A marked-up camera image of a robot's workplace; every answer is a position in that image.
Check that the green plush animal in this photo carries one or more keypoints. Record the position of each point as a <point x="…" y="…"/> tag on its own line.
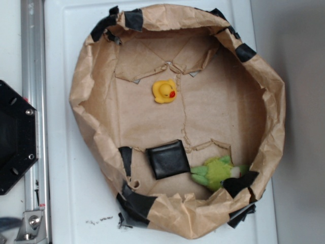
<point x="215" y="170"/>

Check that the yellow rubber duck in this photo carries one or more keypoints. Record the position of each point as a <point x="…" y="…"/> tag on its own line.
<point x="164" y="91"/>

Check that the black square pad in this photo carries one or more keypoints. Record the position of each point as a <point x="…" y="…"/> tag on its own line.
<point x="168" y="159"/>

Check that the brown paper bag bin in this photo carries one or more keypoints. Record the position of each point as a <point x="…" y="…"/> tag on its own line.
<point x="229" y="102"/>

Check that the white tray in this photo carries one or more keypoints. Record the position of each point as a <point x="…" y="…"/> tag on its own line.
<point x="83" y="209"/>

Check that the aluminium extrusion rail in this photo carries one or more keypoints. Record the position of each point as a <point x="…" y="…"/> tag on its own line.
<point x="36" y="180"/>

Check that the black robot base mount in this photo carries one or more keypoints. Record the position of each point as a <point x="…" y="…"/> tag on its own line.
<point x="18" y="137"/>

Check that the metal corner bracket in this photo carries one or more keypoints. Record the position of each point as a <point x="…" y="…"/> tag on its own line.
<point x="32" y="229"/>

